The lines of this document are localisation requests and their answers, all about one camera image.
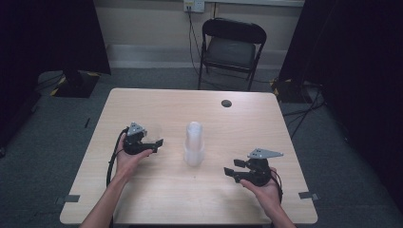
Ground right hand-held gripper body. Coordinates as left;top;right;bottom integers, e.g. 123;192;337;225
242;147;285;188

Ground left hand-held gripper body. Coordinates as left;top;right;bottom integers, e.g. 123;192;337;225
122;121;150;157

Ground single clear plastic cup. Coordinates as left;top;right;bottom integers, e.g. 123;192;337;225
145;123;164;144

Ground stack of clear plastic cups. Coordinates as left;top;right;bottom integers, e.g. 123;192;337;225
183;121;206;168

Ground person's left hand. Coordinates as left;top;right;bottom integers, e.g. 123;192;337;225
113;147;155;184

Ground person's right hand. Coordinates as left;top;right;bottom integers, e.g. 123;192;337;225
239;176;283;214

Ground grey tape strip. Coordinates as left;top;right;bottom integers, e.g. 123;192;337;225
56;194;81;205
297;191;320;201

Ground black stand base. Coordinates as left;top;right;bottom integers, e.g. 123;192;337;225
49;69;101;99
271;77;306;105

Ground black folding chair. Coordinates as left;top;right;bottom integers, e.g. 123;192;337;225
197;17;268;92

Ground black curtain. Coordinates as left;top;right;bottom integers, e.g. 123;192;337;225
0;0;112;150
278;0;403;214

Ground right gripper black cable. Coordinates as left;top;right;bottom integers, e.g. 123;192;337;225
269;166;284;204

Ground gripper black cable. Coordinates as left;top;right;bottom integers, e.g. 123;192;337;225
106;126;130;188
269;166;284;204

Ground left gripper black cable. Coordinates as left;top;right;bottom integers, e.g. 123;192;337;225
106;126;130;188

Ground black floor cables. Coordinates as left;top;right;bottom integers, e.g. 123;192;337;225
280;83;327;140

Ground white wall socket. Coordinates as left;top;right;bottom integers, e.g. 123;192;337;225
182;0;206;14

